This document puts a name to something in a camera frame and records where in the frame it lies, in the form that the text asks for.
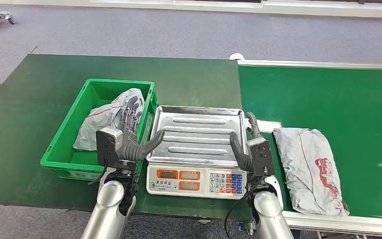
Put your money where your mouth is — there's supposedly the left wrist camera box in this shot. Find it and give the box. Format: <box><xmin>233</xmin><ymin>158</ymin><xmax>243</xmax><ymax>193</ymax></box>
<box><xmin>95</xmin><ymin>126</ymin><xmax>124</xmax><ymax>168</ymax></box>

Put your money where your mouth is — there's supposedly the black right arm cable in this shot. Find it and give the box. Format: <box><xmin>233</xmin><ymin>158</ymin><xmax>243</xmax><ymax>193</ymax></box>
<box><xmin>223</xmin><ymin>177</ymin><xmax>265</xmax><ymax>239</ymax></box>

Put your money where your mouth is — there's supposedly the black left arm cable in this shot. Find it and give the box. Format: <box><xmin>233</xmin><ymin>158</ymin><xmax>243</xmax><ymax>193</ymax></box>
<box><xmin>88</xmin><ymin>158</ymin><xmax>110</xmax><ymax>189</ymax></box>

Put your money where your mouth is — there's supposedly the electronic scale with steel tray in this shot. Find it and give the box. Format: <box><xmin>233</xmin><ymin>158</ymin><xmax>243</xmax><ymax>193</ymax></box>
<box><xmin>146</xmin><ymin>105</ymin><xmax>248</xmax><ymax>201</ymax></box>

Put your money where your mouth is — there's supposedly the grey mailer bag red print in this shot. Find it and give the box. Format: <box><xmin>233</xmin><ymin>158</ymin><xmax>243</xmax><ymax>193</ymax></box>
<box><xmin>73</xmin><ymin>88</ymin><xmax>146</xmax><ymax>152</ymax></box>
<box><xmin>272</xmin><ymin>127</ymin><xmax>351</xmax><ymax>218</ymax></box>

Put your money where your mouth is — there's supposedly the green plastic crate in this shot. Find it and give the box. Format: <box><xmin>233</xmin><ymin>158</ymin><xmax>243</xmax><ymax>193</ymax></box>
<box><xmin>40</xmin><ymin>78</ymin><xmax>159</xmax><ymax>182</ymax></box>

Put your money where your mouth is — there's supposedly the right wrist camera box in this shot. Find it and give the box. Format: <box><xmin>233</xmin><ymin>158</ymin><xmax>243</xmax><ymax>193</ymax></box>
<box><xmin>247</xmin><ymin>136</ymin><xmax>277</xmax><ymax>177</ymax></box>

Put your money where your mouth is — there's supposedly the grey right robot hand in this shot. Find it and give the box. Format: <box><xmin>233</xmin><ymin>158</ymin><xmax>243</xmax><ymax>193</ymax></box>
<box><xmin>229</xmin><ymin>111</ymin><xmax>261</xmax><ymax>172</ymax></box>

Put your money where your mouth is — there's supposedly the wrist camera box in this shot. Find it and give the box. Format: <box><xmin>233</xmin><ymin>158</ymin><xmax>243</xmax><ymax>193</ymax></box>
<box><xmin>247</xmin><ymin>136</ymin><xmax>277</xmax><ymax>177</ymax></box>
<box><xmin>95</xmin><ymin>126</ymin><xmax>124</xmax><ymax>168</ymax></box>

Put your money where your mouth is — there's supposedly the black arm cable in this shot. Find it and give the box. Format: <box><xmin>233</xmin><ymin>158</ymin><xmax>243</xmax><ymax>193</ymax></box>
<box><xmin>88</xmin><ymin>158</ymin><xmax>110</xmax><ymax>189</ymax></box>
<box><xmin>223</xmin><ymin>177</ymin><xmax>265</xmax><ymax>239</ymax></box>

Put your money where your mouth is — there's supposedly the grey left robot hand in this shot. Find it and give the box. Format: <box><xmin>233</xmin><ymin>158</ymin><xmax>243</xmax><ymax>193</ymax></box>
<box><xmin>116</xmin><ymin>96</ymin><xmax>166</xmax><ymax>163</ymax></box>

